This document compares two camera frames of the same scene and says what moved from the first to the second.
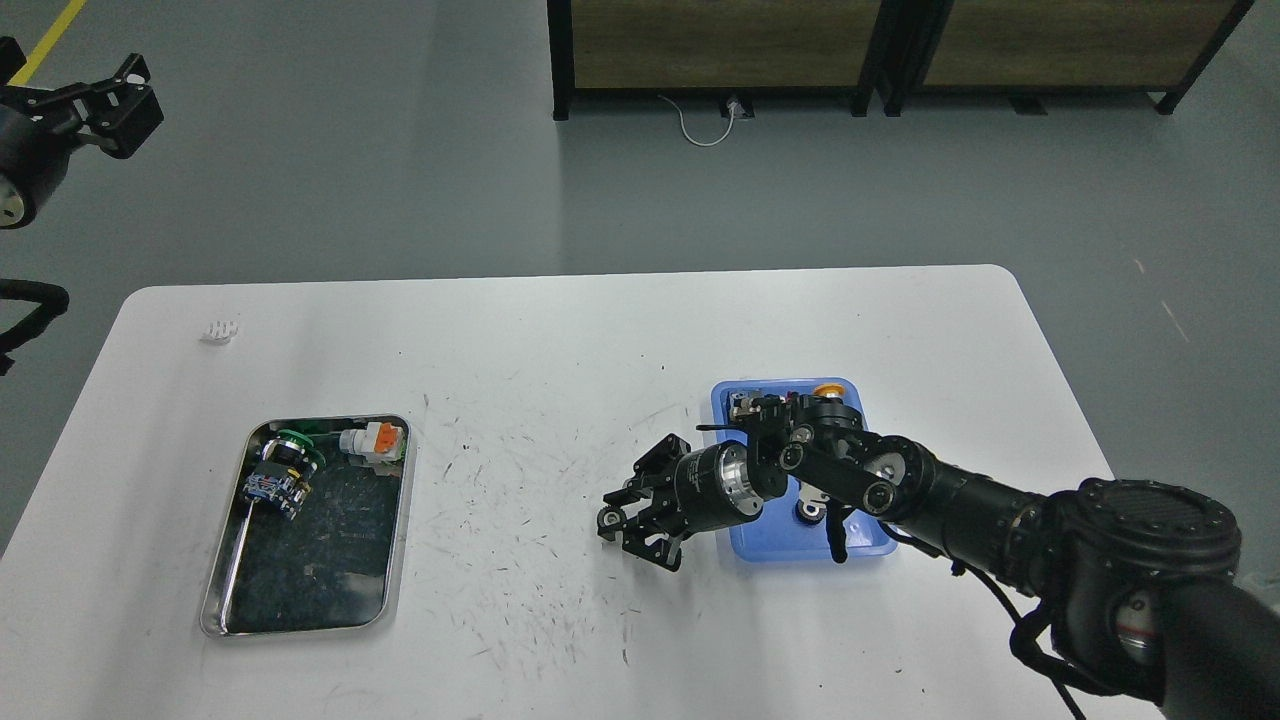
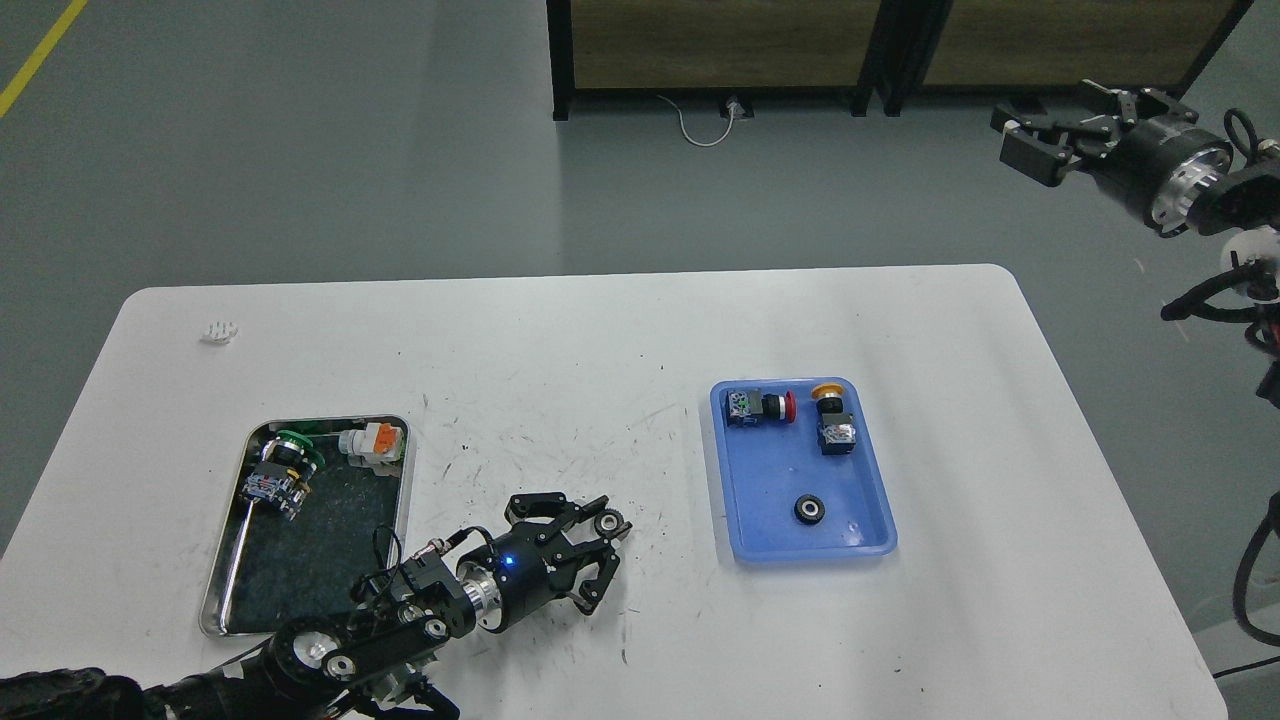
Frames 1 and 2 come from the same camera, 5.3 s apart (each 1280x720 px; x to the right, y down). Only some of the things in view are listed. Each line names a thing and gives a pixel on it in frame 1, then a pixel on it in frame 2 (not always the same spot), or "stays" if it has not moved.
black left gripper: x=119 y=114 to x=525 y=569
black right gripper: x=713 y=485 to x=1157 y=170
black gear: x=611 y=516 stays
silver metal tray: x=309 y=530 stays
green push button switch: x=281 y=476 stays
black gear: x=803 y=515 stays
